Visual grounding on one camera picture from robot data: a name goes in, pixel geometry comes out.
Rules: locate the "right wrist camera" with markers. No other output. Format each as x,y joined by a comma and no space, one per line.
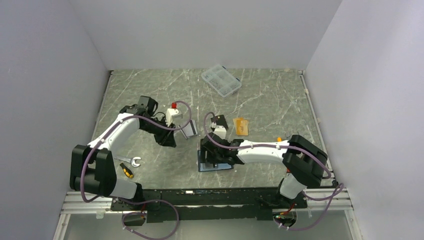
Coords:
219,130

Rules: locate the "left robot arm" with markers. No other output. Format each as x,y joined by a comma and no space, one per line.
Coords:
92,170

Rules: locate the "clear plastic organizer box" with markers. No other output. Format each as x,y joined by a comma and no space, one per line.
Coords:
221,80

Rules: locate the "black card stack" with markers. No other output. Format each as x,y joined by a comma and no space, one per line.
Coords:
220,120

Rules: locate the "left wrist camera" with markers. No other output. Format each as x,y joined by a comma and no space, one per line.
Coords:
171,114

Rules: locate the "silver wrench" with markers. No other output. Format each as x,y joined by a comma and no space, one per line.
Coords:
133,161

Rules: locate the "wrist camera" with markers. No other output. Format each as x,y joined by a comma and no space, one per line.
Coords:
171,114
219,130

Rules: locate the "silver card stack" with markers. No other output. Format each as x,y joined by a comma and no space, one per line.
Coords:
190,130

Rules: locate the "black base frame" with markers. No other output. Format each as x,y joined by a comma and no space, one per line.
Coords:
259,203

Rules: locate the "yellow black screwdriver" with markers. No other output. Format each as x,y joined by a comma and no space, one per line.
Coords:
128,173

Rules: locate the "aluminium rail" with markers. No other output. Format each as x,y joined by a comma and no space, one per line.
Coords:
74,204

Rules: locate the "blue leather card holder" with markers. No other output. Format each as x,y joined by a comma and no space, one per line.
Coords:
204,166

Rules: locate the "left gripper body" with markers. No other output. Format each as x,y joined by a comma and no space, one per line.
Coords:
160,134

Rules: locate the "orange card stack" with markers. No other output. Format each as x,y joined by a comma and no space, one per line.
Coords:
241,126

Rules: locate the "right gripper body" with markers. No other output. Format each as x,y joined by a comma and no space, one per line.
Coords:
212,158

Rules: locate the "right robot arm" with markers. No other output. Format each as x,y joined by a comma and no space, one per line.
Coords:
306,162

